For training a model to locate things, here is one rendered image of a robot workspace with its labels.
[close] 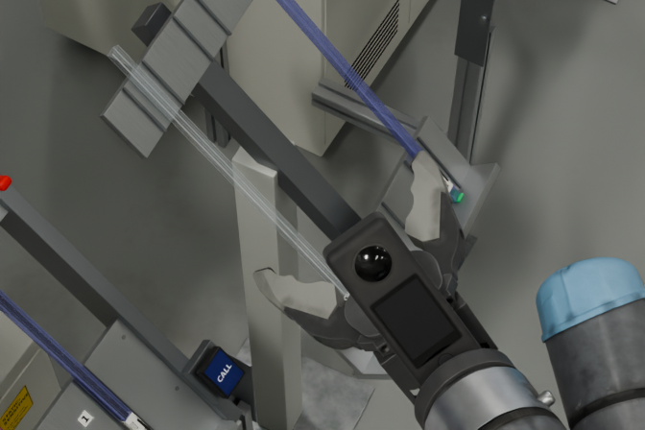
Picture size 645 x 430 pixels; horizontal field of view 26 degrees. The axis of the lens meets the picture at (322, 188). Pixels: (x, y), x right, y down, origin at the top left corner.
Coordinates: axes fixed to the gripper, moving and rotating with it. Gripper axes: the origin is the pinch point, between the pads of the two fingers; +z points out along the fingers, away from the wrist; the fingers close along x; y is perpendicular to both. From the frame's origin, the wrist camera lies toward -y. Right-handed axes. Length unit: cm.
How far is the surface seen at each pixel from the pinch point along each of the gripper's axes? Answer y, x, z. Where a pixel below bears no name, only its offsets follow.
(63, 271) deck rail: 29, -30, 47
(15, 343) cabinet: 49, -46, 66
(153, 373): 44, -29, 41
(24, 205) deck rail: 20, -28, 49
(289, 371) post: 96, -23, 75
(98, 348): 37, -32, 42
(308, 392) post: 118, -25, 87
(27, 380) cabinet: 55, -48, 65
